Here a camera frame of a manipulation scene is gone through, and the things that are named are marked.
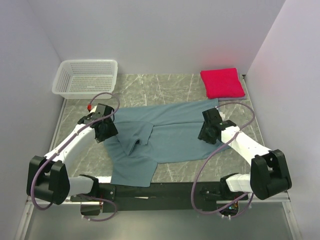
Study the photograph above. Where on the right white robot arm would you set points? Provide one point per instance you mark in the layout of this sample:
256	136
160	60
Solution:
269	174

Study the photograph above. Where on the blue-grey t shirt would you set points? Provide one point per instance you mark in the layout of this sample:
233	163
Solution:
156	134

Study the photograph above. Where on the aluminium frame rail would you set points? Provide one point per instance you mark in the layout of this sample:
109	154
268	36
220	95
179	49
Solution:
279	198

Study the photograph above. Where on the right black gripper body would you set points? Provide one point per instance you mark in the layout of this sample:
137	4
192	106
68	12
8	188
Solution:
205	134

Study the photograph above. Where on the white perforated plastic basket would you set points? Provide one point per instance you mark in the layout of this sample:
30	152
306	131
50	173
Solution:
85	78

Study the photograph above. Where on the folded red t shirt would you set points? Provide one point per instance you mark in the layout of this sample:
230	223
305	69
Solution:
222	83

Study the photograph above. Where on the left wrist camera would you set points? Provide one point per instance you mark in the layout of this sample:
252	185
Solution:
92	108

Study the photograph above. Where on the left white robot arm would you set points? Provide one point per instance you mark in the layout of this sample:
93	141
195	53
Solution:
48	178

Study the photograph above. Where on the folded lavender t shirt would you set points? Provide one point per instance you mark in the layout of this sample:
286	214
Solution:
223	99

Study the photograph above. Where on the black base crossbar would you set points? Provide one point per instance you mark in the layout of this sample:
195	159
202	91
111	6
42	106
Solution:
162	196

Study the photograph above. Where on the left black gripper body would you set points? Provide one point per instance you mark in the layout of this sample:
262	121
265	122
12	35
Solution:
110	130

